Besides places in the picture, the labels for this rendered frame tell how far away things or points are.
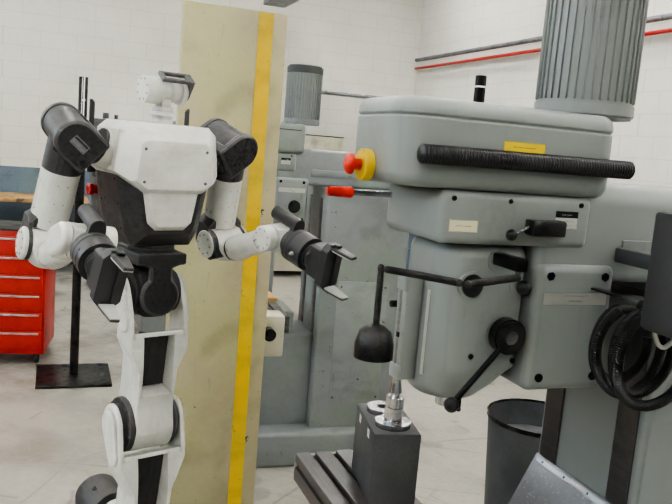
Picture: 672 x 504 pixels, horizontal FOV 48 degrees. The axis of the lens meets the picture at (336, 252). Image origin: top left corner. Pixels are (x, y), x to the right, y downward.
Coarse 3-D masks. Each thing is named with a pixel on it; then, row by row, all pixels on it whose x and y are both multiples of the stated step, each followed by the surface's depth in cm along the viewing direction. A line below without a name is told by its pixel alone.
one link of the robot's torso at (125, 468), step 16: (176, 400) 201; (112, 416) 190; (112, 432) 189; (112, 448) 190; (160, 448) 200; (176, 448) 198; (112, 464) 190; (128, 464) 190; (144, 464) 196; (160, 464) 199; (176, 464) 198; (128, 480) 190; (144, 480) 198; (160, 480) 200; (128, 496) 194; (144, 496) 200; (160, 496) 201
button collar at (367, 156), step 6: (360, 150) 140; (366, 150) 139; (360, 156) 140; (366, 156) 138; (372, 156) 138; (366, 162) 138; (372, 162) 138; (366, 168) 138; (372, 168) 138; (360, 174) 140; (366, 174) 139; (372, 174) 139; (366, 180) 141
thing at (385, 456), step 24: (360, 408) 200; (384, 408) 201; (360, 432) 197; (384, 432) 184; (408, 432) 185; (360, 456) 196; (384, 456) 184; (408, 456) 185; (360, 480) 194; (384, 480) 185; (408, 480) 186
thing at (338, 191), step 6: (330, 186) 150; (336, 186) 150; (342, 186) 151; (348, 186) 151; (330, 192) 149; (336, 192) 149; (342, 192) 150; (348, 192) 150; (354, 192) 151; (360, 192) 152; (366, 192) 152; (372, 192) 153; (378, 192) 153; (384, 192) 154; (390, 192) 154
